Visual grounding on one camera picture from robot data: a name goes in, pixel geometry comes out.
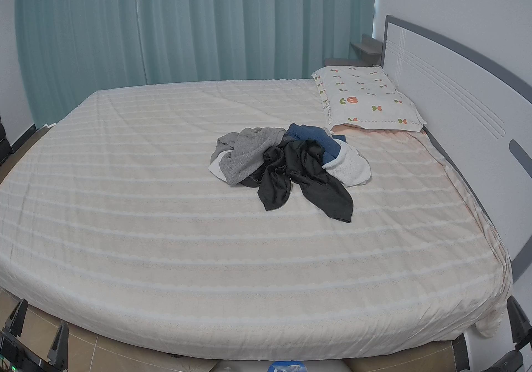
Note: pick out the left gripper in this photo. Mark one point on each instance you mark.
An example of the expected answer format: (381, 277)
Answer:
(20, 356)

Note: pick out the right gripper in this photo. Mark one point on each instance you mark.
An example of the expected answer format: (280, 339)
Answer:
(515, 362)

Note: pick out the black T-shirt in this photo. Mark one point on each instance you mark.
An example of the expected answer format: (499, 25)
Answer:
(299, 170)

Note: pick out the bed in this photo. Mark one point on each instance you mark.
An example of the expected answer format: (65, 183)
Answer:
(145, 195)

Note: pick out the pile of clothes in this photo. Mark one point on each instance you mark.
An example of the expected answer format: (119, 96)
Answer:
(249, 146)

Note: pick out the dark grey chest of drawers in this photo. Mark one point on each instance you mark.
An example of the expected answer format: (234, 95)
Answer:
(4, 146)

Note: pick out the white printed pillow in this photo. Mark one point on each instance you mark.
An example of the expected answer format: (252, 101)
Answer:
(365, 96)

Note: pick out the blue-green curtain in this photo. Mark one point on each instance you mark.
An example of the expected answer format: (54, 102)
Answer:
(79, 29)
(249, 8)

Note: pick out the grey bedside table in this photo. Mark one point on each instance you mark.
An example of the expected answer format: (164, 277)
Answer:
(365, 48)

